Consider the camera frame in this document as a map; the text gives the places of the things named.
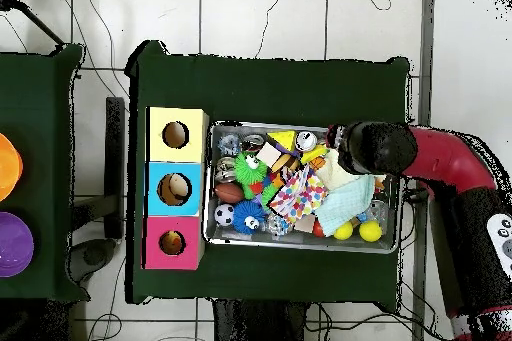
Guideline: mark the green spiky ball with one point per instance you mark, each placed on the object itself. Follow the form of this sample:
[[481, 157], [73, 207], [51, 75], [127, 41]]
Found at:
[[250, 169]]

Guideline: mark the colourful patterned cloth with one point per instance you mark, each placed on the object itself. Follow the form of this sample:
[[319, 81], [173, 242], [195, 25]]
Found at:
[[298, 195]]

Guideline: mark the blue spiky ball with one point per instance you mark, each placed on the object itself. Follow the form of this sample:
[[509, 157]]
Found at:
[[249, 218]]

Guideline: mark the cream yellow waffle cloth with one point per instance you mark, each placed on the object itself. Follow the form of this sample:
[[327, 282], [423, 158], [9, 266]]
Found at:
[[334, 174]]

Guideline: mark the mint green waffle cloth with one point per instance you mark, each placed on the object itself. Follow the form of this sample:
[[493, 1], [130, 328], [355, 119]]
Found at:
[[346, 203]]

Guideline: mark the yellow plush duck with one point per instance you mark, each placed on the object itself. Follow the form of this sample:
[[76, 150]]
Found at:
[[172, 242]]

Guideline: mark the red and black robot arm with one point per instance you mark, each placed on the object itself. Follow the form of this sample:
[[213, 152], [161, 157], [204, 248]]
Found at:
[[448, 165]]

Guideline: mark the wooden box with three holes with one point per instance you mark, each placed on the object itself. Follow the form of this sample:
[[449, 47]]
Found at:
[[178, 161]]

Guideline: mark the wooden cube block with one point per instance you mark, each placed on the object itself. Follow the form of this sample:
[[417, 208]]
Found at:
[[268, 154]]

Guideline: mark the brown toy football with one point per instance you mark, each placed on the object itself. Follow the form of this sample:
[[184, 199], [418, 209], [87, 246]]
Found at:
[[230, 193]]

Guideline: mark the yellow plastic block toy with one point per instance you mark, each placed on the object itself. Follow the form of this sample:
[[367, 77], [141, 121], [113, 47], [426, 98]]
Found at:
[[280, 141]]

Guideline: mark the small black white soccer ball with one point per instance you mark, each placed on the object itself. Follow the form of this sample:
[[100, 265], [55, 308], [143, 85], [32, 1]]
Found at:
[[225, 214]]

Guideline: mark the silver metal can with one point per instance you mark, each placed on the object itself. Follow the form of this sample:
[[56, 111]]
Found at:
[[306, 141]]

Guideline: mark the dark green table cloth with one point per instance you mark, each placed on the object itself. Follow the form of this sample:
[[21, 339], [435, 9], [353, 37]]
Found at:
[[40, 117], [272, 85]]

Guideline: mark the yellow ball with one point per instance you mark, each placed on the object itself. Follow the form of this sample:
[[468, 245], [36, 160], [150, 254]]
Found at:
[[343, 230], [370, 231]]

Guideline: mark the orange plate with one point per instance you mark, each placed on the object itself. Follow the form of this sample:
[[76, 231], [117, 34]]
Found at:
[[8, 166]]

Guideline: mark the purple plate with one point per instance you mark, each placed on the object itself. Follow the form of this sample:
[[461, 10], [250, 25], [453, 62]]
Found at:
[[12, 245]]

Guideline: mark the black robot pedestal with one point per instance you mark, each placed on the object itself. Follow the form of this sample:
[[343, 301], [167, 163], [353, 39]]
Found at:
[[264, 325]]

